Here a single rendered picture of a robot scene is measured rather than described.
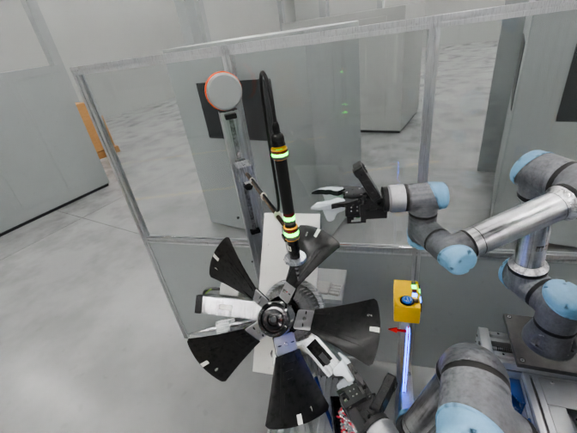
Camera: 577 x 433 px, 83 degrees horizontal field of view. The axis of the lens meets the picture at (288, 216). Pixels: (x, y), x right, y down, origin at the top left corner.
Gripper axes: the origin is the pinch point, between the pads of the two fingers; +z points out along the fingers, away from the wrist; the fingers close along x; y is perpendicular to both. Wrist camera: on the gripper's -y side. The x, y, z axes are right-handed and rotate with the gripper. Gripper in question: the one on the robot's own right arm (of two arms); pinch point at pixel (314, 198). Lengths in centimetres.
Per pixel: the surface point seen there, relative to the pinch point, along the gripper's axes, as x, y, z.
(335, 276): 60, 80, -4
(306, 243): 18.1, 28.1, 5.8
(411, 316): 15, 64, -33
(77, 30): 1131, -123, 807
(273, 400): -20, 65, 19
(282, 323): -4.6, 44.8, 14.9
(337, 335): -7.3, 48.1, -3.5
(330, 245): 12.0, 25.1, -3.2
